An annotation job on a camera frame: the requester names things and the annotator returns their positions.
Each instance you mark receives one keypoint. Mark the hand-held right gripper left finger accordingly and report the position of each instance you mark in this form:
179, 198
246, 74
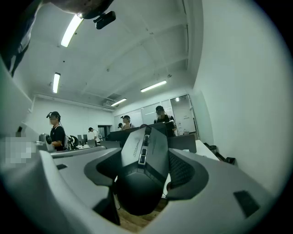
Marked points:
68, 182

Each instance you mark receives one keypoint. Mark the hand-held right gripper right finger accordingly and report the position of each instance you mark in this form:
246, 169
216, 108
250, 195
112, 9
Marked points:
217, 182

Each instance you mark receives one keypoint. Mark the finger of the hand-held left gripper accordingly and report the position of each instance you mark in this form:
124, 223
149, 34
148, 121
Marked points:
77, 152

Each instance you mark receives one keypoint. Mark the black angular mouse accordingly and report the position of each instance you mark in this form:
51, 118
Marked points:
142, 189

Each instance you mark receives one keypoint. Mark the black office chair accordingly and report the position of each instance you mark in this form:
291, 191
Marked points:
74, 139

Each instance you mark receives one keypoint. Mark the dark desktop monitor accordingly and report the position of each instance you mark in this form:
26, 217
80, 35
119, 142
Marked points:
80, 138

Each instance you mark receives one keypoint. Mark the black floor box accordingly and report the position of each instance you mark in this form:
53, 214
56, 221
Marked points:
230, 160

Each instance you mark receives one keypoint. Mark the grey device with round lens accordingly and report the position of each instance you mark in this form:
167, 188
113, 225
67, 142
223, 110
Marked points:
45, 141

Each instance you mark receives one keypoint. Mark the black waste bin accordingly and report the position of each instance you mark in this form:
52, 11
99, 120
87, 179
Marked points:
213, 148

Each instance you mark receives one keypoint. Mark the black curved monitor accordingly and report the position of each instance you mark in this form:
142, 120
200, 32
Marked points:
116, 137

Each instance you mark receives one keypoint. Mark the dark grey flat monitor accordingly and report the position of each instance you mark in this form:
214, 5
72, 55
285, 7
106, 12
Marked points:
183, 142

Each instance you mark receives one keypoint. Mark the ceiling tube light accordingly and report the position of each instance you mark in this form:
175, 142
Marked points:
71, 30
153, 86
118, 102
56, 83

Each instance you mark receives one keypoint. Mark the ceiling air vent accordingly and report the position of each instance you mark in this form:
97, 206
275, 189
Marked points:
113, 97

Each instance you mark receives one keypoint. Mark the glass door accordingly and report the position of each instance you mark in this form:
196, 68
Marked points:
183, 114

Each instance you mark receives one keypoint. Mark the person's dark clothing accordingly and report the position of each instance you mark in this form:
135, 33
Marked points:
16, 34

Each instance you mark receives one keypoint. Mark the person's face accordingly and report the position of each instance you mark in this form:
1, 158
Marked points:
75, 5

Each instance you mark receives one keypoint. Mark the black head-worn camera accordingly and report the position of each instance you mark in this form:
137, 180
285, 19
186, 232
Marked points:
105, 20

